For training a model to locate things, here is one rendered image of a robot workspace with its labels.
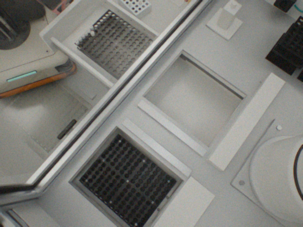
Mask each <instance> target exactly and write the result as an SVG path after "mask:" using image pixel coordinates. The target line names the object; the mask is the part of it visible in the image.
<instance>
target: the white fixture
mask: <svg viewBox="0 0 303 227"><path fill-rule="evenodd" d="M241 7H242V6H241V5H240V4H239V3H237V2H236V1H234V0H230V1H229V2H228V3H227V5H226V6H225V7H224V8H223V9H222V8H219V9H218V11H217V12H216V13H215V14H214V15H213V17H212V18H211V19H210V20H209V21H208V22H207V24H206V26H207V27H208V28H210V29H211V30H213V31H214V32H216V33H217V34H219V35H220V36H222V37H223V38H225V39H226V40H229V39H230V38H231V37H232V36H233V35H234V33H235V32H236V31H237V30H238V28H239V27H240V26H241V25H242V24H243V22H242V21H241V20H239V19H237V18H236V16H237V14H238V12H239V11H240V9H241Z"/></svg>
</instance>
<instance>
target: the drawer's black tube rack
mask: <svg viewBox="0 0 303 227"><path fill-rule="evenodd" d="M101 159H102V158H101ZM175 183H176V180H174V179H173V178H172V177H171V176H170V175H168V174H167V173H166V172H165V171H163V169H161V168H160V167H158V166H157V165H156V164H155V163H154V162H152V161H151V160H150V159H149V158H147V157H146V156H145V155H144V154H142V152H141V151H139V150H138V149H137V148H136V147H134V146H133V145H131V144H130V143H129V142H128V141H126V140H125V139H124V138H123V139H122V140H121V141H119V143H118V144H117V145H116V147H115V148H114V149H113V150H112V151H111V152H110V153H109V154H108V156H107V157H106V159H105V160H103V162H102V163H101V165H100V166H98V168H97V169H96V170H95V171H94V172H93V174H92V175H91V176H90V177H89V178H88V180H86V182H85V183H84V186H85V187H86V188H87V189H88V190H89V191H90V192H92V193H93V194H94V195H95V196H97V197H98V198H99V199H100V200H101V201H102V202H103V203H104V204H105V205H106V206H107V207H108V208H110V209H111V210H112V211H113V212H115V211H116V212H118V213H116V212H115V213H116V214H117V215H118V216H119V217H120V218H121V219H122V220H124V221H125V219H126V220H127V221H128V222H127V221H125V223H126V224H128V225H129V226H130V227H143V226H144V224H146V222H147V221H148V220H149V218H150V217H151V215H152V214H153V213H154V211H155V210H156V208H157V207H158V206H159V204H160V203H161V202H162V201H163V200H164V198H165V197H166V196H167V195H168V193H169V192H170V190H171V188H172V187H173V186H174V184H175ZM86 185H87V186H88V187H87V186H86ZM90 189H92V191H91V190H90ZM95 193H97V195H96V194H95ZM100 197H101V198H102V199H101V198H100ZM105 202H106V203H105ZM111 207H112V208H113V209H112V208H111ZM121 216H122V217H121ZM130 224H131V225H132V226H131V225H130Z"/></svg>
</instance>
